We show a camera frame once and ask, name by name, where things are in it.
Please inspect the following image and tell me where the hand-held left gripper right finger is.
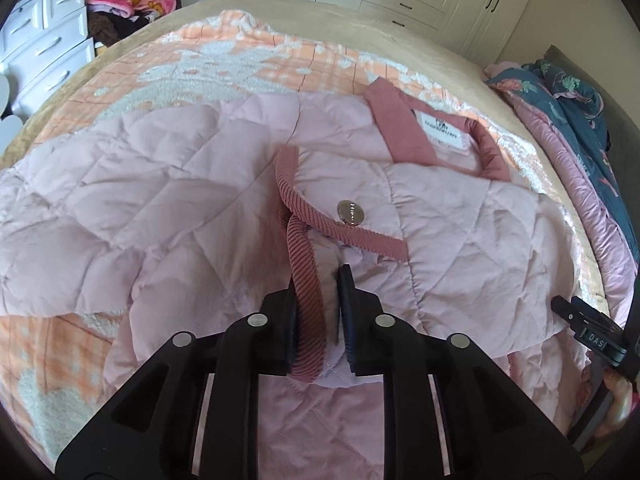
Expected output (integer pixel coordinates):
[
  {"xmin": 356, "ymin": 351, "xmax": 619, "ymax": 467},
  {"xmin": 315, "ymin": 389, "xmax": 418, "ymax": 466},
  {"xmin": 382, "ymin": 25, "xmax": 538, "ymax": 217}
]
[{"xmin": 339, "ymin": 266, "xmax": 586, "ymax": 480}]

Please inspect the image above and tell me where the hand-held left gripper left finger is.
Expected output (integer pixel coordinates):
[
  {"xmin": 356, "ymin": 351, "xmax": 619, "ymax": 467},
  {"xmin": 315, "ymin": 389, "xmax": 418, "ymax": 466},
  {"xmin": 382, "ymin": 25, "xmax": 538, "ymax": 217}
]
[{"xmin": 55, "ymin": 290, "xmax": 300, "ymax": 480}]

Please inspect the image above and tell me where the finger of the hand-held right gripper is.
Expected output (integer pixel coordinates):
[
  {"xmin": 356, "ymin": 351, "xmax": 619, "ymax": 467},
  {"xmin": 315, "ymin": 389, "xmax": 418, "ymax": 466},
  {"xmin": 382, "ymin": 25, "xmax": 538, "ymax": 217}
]
[{"xmin": 551, "ymin": 295, "xmax": 627, "ymax": 377}]

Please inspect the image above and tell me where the pink quilted jacket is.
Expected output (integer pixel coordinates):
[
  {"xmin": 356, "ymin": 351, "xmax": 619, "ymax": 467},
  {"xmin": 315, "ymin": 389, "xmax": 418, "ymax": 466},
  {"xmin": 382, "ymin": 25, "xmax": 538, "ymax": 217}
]
[{"xmin": 0, "ymin": 79, "xmax": 608, "ymax": 480}]

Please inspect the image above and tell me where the pile of dark clothes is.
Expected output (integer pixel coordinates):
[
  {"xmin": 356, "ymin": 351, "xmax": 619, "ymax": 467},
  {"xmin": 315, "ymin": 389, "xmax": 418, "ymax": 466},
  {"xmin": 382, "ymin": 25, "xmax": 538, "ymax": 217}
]
[{"xmin": 87, "ymin": 7, "xmax": 153, "ymax": 47}]

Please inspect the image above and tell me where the teal floral quilt pink lining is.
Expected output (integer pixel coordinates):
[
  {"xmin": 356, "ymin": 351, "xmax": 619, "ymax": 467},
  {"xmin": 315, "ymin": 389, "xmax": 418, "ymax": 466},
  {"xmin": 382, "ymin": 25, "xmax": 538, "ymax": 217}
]
[{"xmin": 484, "ymin": 57, "xmax": 640, "ymax": 346}]

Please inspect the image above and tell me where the pink pillow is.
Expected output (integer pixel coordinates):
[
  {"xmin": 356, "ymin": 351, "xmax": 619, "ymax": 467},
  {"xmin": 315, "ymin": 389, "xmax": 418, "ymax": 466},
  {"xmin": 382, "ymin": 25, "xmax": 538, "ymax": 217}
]
[{"xmin": 484, "ymin": 61, "xmax": 522, "ymax": 82}]

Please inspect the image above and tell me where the orange checked blanket white print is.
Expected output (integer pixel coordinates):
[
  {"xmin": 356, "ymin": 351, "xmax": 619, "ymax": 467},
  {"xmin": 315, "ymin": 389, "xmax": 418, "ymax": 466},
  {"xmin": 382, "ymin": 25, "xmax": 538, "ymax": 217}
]
[{"xmin": 0, "ymin": 10, "xmax": 608, "ymax": 466}]

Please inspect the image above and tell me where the bed with beige bedspread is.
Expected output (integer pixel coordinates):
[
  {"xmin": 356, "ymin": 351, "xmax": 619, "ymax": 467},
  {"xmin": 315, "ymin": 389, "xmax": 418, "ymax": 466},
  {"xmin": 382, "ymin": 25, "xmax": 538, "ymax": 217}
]
[{"xmin": 0, "ymin": 0, "xmax": 640, "ymax": 461}]

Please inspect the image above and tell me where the white plastic drawer chest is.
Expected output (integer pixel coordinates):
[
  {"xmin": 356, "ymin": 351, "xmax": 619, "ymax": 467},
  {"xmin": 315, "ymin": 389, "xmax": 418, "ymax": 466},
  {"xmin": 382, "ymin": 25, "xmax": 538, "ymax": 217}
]
[{"xmin": 0, "ymin": 0, "xmax": 97, "ymax": 118}]

